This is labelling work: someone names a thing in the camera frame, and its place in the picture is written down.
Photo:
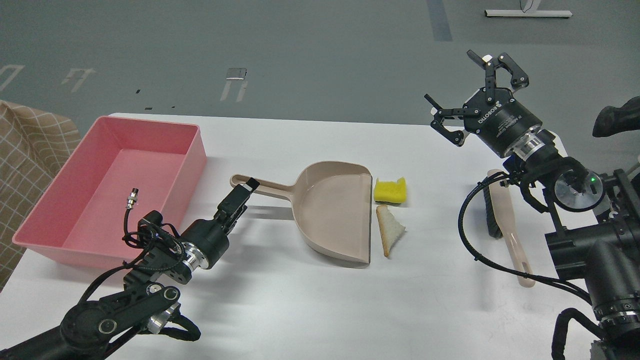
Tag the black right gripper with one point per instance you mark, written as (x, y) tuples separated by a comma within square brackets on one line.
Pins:
[(505, 122)]

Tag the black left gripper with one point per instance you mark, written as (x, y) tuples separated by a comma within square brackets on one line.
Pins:
[(210, 237)]

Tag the beige plastic dustpan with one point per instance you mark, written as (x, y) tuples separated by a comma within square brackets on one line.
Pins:
[(331, 205)]

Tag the beige hand brush black bristles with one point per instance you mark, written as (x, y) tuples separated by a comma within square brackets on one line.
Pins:
[(500, 221)]

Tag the yellow sponge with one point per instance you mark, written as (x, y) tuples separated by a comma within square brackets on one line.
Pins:
[(394, 192)]

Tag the triangular bread slice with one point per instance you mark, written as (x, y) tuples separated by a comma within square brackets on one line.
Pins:
[(390, 228)]

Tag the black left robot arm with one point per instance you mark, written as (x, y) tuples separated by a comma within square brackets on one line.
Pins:
[(128, 300)]

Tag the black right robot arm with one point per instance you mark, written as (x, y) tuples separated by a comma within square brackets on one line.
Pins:
[(595, 244)]

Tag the pink plastic bin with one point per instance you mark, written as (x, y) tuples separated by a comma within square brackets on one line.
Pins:
[(79, 220)]

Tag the white table leg base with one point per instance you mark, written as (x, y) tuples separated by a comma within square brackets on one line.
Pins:
[(529, 10)]

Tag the person in black clothing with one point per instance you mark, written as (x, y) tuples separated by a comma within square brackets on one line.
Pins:
[(612, 120)]

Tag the beige checkered cloth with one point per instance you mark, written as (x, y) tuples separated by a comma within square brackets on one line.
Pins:
[(34, 145)]

